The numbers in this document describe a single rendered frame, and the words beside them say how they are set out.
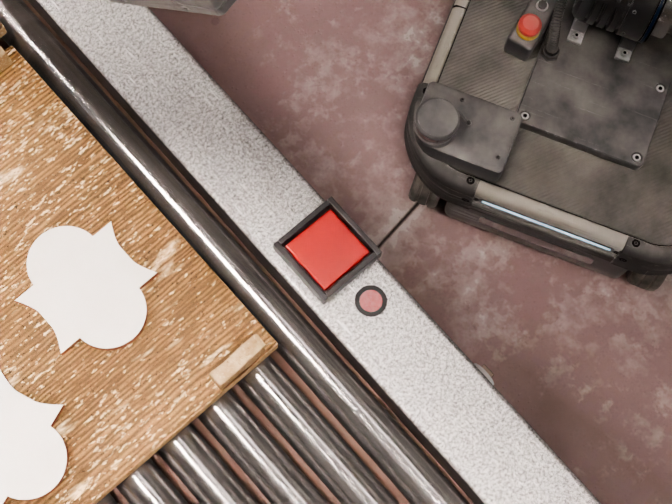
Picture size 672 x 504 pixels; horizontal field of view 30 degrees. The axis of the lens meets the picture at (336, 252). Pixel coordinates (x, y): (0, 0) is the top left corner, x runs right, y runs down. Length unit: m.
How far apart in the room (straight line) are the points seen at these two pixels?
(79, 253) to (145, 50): 0.23
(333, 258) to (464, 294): 0.99
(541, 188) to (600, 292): 0.30
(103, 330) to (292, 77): 1.18
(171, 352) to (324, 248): 0.18
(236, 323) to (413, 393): 0.18
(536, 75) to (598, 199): 0.22
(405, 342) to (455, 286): 0.98
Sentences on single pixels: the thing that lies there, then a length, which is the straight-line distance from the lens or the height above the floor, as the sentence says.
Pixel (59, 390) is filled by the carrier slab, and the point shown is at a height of 0.94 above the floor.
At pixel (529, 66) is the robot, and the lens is 2.09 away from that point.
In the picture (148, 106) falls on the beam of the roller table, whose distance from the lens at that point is 1.30.
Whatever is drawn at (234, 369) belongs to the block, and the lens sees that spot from 1.16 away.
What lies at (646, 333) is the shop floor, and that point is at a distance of 2.25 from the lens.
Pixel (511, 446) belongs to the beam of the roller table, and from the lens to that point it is 1.22.
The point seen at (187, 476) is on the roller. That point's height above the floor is 0.91.
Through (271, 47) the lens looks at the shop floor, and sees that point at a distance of 2.33.
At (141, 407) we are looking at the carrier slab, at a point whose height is 0.94.
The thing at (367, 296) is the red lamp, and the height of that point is 0.92.
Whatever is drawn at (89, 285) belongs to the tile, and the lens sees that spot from 1.21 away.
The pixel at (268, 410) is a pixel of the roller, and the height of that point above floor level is 0.91.
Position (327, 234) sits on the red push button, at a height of 0.93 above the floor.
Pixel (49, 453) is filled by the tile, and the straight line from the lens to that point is 1.19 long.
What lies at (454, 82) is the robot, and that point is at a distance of 2.06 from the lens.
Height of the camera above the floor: 2.11
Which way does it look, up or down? 74 degrees down
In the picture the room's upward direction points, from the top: 8 degrees clockwise
